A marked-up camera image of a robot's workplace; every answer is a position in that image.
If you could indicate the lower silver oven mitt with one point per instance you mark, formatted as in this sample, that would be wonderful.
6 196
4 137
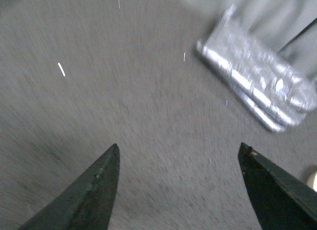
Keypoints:
268 122

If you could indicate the upper silver oven mitt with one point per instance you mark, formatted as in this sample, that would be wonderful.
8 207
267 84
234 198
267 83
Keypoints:
261 73

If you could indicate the white round plate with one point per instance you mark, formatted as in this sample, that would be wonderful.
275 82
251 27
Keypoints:
312 181

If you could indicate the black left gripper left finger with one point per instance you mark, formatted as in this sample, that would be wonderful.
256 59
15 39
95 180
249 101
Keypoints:
87 203

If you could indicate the silver oven mitt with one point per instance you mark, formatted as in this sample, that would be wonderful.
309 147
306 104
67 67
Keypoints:
261 73
268 122

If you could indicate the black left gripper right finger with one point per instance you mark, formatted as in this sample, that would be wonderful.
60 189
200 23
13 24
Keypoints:
279 200

